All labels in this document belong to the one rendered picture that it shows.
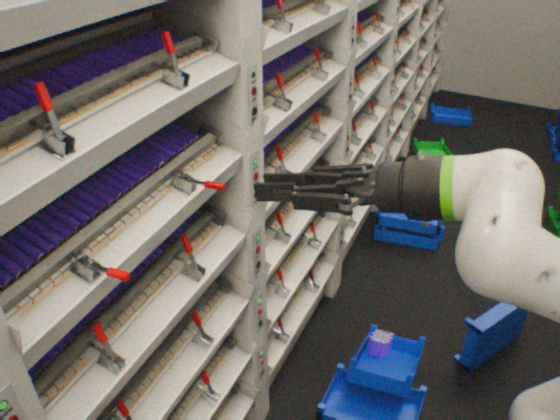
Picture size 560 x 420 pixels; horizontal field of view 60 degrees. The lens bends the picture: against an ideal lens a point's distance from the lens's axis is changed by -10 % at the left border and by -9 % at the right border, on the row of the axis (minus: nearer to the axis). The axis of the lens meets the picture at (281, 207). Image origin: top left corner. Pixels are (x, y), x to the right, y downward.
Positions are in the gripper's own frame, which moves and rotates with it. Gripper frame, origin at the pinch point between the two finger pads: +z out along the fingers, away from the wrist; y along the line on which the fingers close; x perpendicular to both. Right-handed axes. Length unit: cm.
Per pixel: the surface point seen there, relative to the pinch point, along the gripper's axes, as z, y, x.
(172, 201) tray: 18.2, -4.7, -0.3
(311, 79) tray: 20, 66, 1
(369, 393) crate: 9, 46, -98
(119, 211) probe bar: 20.0, -15.4, 3.5
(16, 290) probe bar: 20.4, -37.1, 3.7
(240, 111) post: 14.8, 17.8, 7.5
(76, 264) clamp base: 18.9, -27.7, 1.8
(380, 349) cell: 9, 61, -91
